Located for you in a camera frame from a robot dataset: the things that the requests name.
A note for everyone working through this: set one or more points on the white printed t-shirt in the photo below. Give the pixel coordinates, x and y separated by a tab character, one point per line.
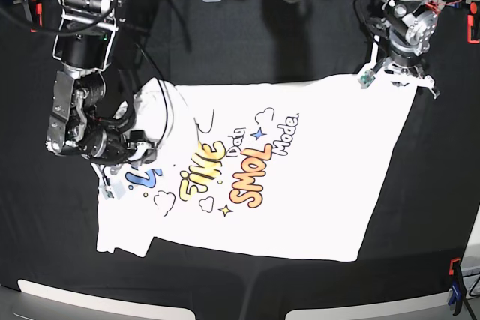
283	170

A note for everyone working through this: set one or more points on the orange clamp far right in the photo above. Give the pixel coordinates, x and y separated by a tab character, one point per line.
472	26

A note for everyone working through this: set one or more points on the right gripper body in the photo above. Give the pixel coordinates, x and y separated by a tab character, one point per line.
112	151

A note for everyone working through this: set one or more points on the orange blue clamp near right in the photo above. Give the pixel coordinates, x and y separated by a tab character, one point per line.
455	300

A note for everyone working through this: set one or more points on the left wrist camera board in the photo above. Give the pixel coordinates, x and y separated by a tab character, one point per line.
367	78

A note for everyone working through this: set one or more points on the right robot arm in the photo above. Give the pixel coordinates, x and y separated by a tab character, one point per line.
83	44

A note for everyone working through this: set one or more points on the black table cloth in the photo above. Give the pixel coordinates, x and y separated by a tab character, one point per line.
422	220

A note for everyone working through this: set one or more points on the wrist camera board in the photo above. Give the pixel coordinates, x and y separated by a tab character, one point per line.
367	78
111	188

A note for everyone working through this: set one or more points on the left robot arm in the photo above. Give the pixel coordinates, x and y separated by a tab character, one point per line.
401	37

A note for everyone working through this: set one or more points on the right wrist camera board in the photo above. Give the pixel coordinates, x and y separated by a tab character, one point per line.
111	188

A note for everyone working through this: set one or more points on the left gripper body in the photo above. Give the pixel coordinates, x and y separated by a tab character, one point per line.
399	75

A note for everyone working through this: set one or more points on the orange black clamp far left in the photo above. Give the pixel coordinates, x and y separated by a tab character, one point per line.
33	11

